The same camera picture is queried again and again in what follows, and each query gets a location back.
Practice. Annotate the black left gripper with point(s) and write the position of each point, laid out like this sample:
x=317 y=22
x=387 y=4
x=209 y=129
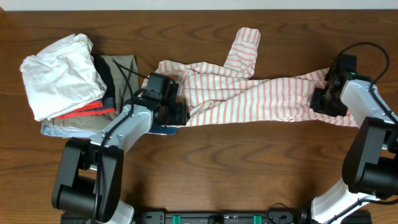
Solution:
x=180 y=119

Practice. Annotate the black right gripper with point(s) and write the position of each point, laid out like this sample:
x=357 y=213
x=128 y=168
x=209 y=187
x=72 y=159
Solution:
x=316 y=106

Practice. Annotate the red white striped shirt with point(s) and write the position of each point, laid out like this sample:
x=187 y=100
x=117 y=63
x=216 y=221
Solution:
x=226 y=94

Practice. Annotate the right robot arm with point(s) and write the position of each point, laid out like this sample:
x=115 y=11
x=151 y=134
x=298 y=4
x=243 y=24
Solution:
x=367 y=177

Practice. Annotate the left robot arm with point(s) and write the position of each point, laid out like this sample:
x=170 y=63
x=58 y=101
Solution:
x=89 y=177

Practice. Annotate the olive green folded garment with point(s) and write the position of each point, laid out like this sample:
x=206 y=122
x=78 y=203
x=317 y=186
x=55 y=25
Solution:
x=122 y=67

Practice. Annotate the navy and red folded garment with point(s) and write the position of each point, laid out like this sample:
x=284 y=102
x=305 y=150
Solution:
x=107 y=104

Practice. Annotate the white crumpled garment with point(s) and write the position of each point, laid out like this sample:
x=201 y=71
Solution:
x=62 y=77

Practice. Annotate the light blue folded garment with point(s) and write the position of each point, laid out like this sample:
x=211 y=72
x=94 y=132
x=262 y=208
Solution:
x=66 y=132

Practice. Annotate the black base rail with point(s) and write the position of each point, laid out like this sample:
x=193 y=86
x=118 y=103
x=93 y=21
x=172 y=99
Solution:
x=276 y=214

